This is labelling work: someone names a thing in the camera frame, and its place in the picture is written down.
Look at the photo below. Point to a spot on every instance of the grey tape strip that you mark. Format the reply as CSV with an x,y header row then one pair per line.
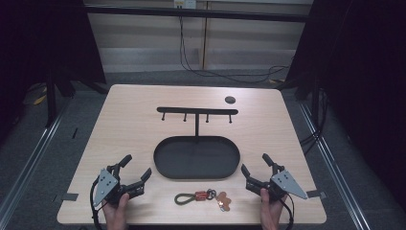
x,y
316,193
70,196

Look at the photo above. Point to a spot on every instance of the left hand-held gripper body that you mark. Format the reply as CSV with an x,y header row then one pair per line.
x,y
105,186

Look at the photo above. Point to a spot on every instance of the black horizontal metal bar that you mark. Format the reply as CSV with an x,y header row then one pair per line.
x,y
191,13

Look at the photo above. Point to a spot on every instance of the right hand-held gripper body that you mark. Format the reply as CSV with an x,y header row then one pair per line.
x,y
287,183

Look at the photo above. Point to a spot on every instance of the metal floor rail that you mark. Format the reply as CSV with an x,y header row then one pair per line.
x,y
35,150
332,159

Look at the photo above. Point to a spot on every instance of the white wall power outlet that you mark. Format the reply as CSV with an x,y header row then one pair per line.
x,y
185,3

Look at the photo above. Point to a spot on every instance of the person's right hand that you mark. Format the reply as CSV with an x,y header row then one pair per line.
x,y
270,211

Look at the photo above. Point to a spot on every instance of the black curtain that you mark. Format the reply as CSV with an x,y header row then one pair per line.
x,y
360,80
41,41

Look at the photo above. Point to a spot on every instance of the person's left hand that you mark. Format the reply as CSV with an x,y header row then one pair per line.
x,y
116,211

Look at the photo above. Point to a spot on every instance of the black metal stand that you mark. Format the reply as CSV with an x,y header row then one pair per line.
x,y
51,102

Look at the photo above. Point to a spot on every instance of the black key rack with tray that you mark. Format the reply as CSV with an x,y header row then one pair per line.
x,y
196,157

